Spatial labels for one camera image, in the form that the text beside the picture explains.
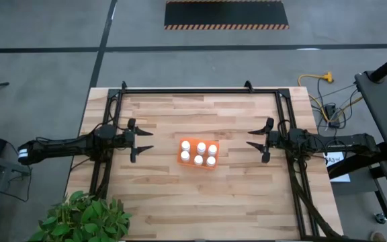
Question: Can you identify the orange translucent plastic basket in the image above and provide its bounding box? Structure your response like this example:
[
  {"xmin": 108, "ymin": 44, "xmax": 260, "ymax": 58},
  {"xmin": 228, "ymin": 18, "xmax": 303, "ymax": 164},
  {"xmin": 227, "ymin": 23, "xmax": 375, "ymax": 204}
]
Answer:
[{"xmin": 176, "ymin": 137, "xmax": 220, "ymax": 171}]

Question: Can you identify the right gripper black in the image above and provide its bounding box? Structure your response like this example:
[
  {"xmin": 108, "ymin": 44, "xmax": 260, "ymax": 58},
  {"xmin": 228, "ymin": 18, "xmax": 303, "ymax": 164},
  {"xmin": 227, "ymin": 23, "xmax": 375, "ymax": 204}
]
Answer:
[{"xmin": 246, "ymin": 118, "xmax": 289, "ymax": 164}]

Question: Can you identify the white printed paper label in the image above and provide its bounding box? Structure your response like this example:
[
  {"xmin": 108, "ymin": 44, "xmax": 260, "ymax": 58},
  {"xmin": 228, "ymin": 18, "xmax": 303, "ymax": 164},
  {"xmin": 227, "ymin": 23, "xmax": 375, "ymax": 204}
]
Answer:
[{"xmin": 322, "ymin": 151, "xmax": 345, "ymax": 167}]

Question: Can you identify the grey metal cart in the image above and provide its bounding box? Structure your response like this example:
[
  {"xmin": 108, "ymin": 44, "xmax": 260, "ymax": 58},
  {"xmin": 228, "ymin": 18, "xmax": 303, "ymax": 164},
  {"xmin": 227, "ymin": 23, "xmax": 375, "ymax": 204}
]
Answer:
[{"xmin": 0, "ymin": 156, "xmax": 33, "ymax": 242}]

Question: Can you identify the green leafy plant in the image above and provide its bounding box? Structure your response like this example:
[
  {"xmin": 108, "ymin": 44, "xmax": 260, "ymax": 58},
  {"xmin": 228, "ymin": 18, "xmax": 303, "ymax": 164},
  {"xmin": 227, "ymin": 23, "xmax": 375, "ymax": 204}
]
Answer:
[{"xmin": 28, "ymin": 190, "xmax": 134, "ymax": 242}]

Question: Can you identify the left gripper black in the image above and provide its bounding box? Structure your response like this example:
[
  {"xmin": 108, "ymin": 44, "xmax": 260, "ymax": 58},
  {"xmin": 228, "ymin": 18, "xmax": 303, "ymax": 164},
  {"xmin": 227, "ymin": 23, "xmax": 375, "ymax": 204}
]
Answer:
[{"xmin": 121, "ymin": 118, "xmax": 155, "ymax": 164}]

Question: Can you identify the black hazard-striped floor mat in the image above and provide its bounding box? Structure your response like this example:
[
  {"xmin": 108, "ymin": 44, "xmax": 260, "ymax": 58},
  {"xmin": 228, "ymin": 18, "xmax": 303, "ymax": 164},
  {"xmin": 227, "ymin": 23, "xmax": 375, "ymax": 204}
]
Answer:
[{"xmin": 164, "ymin": 0, "xmax": 290, "ymax": 30}]

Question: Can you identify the black power strip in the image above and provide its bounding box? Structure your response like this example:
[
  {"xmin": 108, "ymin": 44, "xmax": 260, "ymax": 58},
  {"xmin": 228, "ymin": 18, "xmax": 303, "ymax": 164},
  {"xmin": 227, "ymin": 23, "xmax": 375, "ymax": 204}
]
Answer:
[{"xmin": 324, "ymin": 103, "xmax": 341, "ymax": 128}]

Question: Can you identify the yellow extension cord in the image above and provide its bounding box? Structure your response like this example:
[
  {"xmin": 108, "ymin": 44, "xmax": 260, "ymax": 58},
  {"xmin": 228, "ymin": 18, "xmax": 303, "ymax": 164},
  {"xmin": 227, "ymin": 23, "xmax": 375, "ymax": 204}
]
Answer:
[{"xmin": 297, "ymin": 71, "xmax": 335, "ymax": 122}]

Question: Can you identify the black stand beam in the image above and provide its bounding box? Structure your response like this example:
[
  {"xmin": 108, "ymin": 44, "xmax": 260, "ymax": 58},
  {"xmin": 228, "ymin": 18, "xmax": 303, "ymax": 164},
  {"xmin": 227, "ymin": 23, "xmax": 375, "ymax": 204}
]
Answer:
[{"xmin": 327, "ymin": 144, "xmax": 387, "ymax": 179}]

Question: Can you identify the white paper sheet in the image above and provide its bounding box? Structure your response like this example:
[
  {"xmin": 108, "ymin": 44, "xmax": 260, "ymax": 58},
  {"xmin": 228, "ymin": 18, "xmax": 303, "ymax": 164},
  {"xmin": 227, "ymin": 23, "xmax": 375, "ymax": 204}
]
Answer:
[{"xmin": 329, "ymin": 173, "xmax": 351, "ymax": 184}]

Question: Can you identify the black metal table frame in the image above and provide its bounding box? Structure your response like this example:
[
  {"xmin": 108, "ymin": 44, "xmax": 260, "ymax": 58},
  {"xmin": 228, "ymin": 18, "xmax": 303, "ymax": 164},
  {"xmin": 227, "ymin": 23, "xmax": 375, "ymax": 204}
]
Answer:
[{"xmin": 89, "ymin": 80, "xmax": 345, "ymax": 242}]

